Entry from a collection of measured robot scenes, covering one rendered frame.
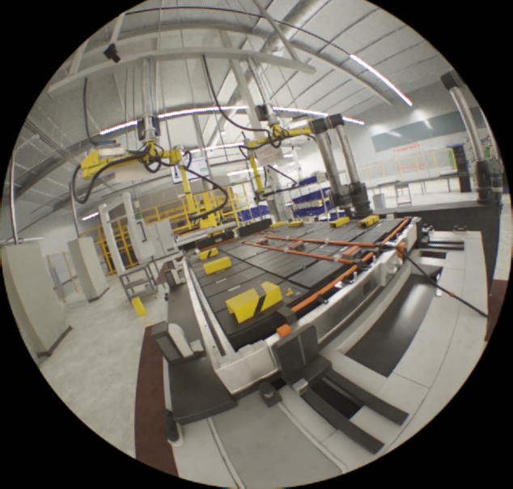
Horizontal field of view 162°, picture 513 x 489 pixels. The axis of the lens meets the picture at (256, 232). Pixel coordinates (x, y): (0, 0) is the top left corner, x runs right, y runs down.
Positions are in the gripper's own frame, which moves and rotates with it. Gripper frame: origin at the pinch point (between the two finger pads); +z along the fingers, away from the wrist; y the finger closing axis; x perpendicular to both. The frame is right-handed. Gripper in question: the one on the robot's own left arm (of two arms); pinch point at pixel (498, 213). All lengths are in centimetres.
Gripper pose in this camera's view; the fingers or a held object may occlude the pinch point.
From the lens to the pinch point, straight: 182.0
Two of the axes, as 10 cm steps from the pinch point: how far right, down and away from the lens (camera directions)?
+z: 2.7, 9.5, 1.4
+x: -5.4, 0.3, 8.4
